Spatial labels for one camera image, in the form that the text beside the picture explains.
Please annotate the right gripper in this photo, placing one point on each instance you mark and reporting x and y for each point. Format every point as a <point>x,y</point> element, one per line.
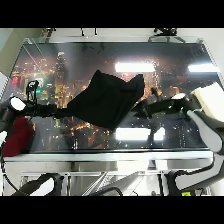
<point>142,110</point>

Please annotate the black garment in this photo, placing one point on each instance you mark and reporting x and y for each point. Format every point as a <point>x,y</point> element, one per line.
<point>103,100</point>

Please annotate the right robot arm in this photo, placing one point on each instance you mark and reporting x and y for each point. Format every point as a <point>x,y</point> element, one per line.
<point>213,134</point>

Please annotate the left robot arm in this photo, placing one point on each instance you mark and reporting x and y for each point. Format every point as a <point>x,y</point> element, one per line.
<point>42,109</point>

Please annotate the cream garment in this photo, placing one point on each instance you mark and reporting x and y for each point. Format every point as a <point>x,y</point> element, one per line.
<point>210,98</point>

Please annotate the red garment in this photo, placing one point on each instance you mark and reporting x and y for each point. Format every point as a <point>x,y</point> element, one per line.
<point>18,136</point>

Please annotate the silver frame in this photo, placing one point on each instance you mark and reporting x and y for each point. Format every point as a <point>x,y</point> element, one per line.
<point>110,156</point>

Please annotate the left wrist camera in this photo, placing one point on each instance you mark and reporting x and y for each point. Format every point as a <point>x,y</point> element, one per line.
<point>32,87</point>

